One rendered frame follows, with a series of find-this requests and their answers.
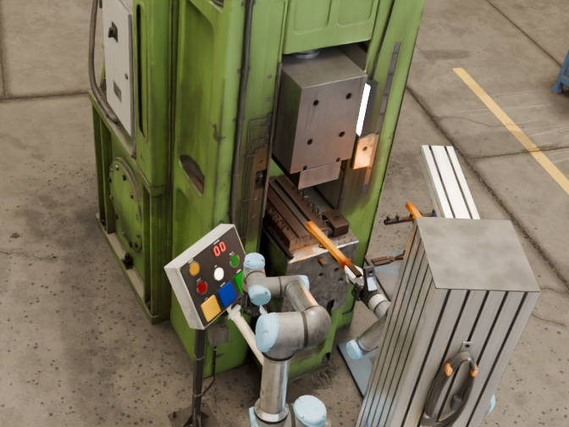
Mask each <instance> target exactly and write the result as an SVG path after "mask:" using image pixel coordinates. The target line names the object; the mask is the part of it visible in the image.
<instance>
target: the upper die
mask: <svg viewBox="0 0 569 427"><path fill-rule="evenodd" d="M271 159H272V160H273V161H274V162H275V163H276V164H277V165H278V166H279V168H280V169H281V170H282V171H283V172H284V174H285V175H286V176H287V177H288V178H289V180H290V181H291V182H292V183H293V184H294V186H295V187H296V188H297V189H298V190H299V189H301V188H305V187H309V186H314V185H317V184H321V183H324V182H327V181H331V180H336V179H338V178H339V173H340V165H341V161H339V160H338V159H336V162H335V163H331V164H325V165H322V166H318V167H315V168H311V169H305V168H304V167H303V170H302V171H299V172H295V173H292V174H290V173H289V172H288V170H287V169H286V168H285V167H284V166H283V165H282V163H281V162H280V161H279V160H278V159H277V158H276V157H275V156H274V155H273V154H272V157H271Z"/></svg>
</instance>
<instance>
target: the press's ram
mask: <svg viewBox="0 0 569 427"><path fill-rule="evenodd" d="M281 63H282V70H281V77H280V84H279V98H278V106H277V113H276V120H275V128H274V135H273V149H272V154H273V155H274V156H275V157H276V158H277V159H278V160H279V161H280V162H281V163H282V165H283V166H284V167H285V168H286V169H287V170H288V172H289V173H290V174H292V173H295V172H299V171H302V170H303V167H304V168H305V169H311V168H315V167H318V166H322V165H325V164H331V163H335V162H336V159H338V160H339V161H342V160H345V159H348V158H351V156H352V152H353V147H354V143H355V139H356V131H357V126H358V122H359V118H360V113H361V109H362V101H363V97H364V92H365V88H366V84H367V74H366V73H365V72H364V71H363V70H361V69H360V68H359V67H358V66H357V65H356V64H354V63H353V62H352V61H351V60H350V59H349V58H347V57H346V56H345V55H344V54H343V53H342V52H341V51H340V50H339V49H338V48H337V47H336V46H333V47H325V48H320V51H319V54H318V56H316V57H314V58H296V57H293V56H291V55H289V54H283V53H282V58H281Z"/></svg>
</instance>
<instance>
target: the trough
mask: <svg viewBox="0 0 569 427"><path fill-rule="evenodd" d="M270 182H271V183H272V184H273V185H274V187H275V188H276V189H277V190H278V191H279V193H280V194H281V195H282V197H283V198H284V199H285V200H286V202H287V203H288V204H289V205H290V206H291V207H292V208H293V209H294V211H295V212H296V213H297V214H298V216H299V217H300V218H301V220H302V221H303V222H304V223H305V224H306V225H307V222H309V221H311V220H310V219H309V218H308V217H307V216H306V215H305V214H304V212H303V211H302V210H301V209H300V207H299V206H298V205H297V204H296V202H295V201H294V200H293V199H292V198H291V196H290V195H289V194H288V193H287V191H286V190H285V189H284V188H283V187H282V185H280V183H279V182H278V181H277V180H276V179H271V180H270Z"/></svg>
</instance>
